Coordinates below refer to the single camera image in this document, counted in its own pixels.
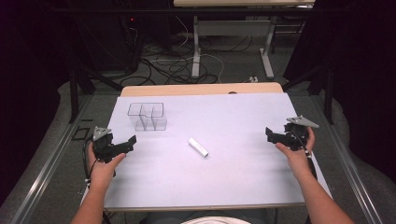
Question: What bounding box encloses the tangle of black floor cables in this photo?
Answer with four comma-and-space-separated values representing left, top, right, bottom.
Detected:
119, 34, 254, 87

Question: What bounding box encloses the person's right hand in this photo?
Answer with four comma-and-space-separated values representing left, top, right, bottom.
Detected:
275, 126, 317, 175

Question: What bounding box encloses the person's left hand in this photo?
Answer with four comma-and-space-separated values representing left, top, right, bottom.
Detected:
87, 142, 127, 189

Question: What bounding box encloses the wooden table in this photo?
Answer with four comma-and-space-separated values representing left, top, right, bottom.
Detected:
120, 81, 285, 98

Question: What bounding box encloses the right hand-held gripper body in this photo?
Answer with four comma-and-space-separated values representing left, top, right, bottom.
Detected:
282, 115, 320, 152

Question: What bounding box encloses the black computer tower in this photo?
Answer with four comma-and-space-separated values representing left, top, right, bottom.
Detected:
88, 12, 145, 74

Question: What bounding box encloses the clear plastic organizer box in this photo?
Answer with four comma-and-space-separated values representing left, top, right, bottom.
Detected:
126, 102, 168, 133

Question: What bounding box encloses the white rectangular stick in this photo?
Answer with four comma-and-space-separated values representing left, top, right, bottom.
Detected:
187, 137, 210, 159

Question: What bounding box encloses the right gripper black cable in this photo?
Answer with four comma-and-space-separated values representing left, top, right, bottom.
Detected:
290, 132, 319, 181

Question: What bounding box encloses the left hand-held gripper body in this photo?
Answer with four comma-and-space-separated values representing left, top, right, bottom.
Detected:
92, 125, 126, 164

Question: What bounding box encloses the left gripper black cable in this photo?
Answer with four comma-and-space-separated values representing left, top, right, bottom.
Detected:
81, 138, 104, 190

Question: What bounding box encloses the white table mat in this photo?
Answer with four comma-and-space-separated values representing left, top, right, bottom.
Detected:
103, 91, 332, 210

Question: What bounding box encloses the white desk frame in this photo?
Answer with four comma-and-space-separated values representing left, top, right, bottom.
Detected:
191, 14, 278, 80

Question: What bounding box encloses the white floor cable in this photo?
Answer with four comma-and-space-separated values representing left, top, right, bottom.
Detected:
174, 15, 226, 84

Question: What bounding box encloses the black metal stand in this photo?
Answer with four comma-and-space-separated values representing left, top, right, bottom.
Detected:
281, 62, 335, 126
66, 59, 124, 124

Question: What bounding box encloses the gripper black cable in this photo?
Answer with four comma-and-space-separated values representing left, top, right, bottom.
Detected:
81, 138, 104, 190
290, 132, 319, 181

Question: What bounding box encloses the person's white shirt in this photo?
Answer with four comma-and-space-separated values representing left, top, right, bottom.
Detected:
179, 216, 252, 224

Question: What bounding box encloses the aluminium rail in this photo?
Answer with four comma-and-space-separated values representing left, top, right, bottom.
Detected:
8, 94, 94, 224
311, 94, 387, 224

